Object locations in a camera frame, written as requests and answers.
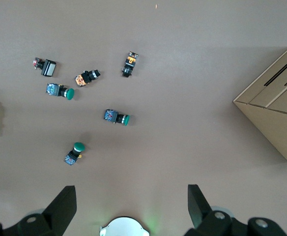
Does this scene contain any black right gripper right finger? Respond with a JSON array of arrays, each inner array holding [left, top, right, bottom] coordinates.
[[184, 184, 287, 236]]

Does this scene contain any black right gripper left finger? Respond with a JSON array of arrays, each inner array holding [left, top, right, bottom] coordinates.
[[0, 185, 77, 236]]

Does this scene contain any green push button blue block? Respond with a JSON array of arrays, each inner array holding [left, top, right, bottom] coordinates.
[[64, 142, 86, 167], [103, 109, 130, 126], [45, 83, 75, 101]]

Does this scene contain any brown table cover sheet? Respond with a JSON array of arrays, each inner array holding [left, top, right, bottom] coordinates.
[[0, 0, 287, 236]]

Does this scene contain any brown cardboard box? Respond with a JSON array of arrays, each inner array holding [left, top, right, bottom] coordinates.
[[232, 44, 287, 168]]

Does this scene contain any black red push button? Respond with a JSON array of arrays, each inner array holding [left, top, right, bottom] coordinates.
[[32, 57, 57, 77]]

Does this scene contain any black selector switch orange block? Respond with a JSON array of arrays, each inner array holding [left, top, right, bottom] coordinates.
[[120, 51, 139, 78], [74, 69, 101, 88]]

